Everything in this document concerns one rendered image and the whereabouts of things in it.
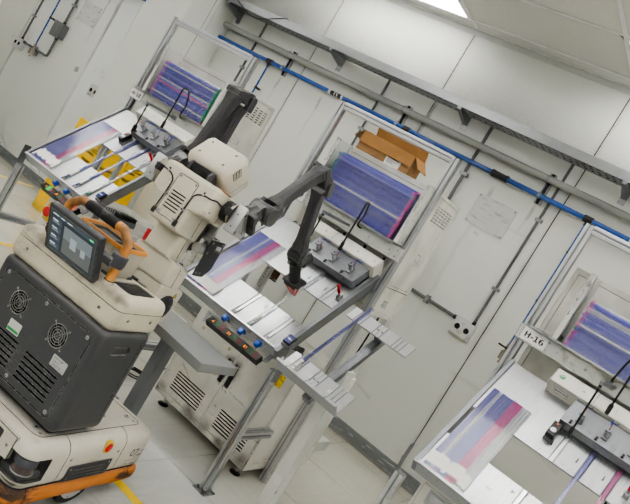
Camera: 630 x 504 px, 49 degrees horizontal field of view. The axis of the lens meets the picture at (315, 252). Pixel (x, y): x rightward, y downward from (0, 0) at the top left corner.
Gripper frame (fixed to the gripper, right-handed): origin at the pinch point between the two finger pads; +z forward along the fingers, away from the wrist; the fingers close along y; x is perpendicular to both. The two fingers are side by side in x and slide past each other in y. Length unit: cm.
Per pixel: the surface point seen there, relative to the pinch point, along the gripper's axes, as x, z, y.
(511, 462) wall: -102, 143, -100
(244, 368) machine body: 25.2, 40.5, 7.1
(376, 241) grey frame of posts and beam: -46.8, -13.1, -11.0
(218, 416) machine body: 44, 61, 6
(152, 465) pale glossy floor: 90, 44, -3
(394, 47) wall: -245, -7, 133
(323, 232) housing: -38.0, -7.2, 16.2
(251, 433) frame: 50, 37, -25
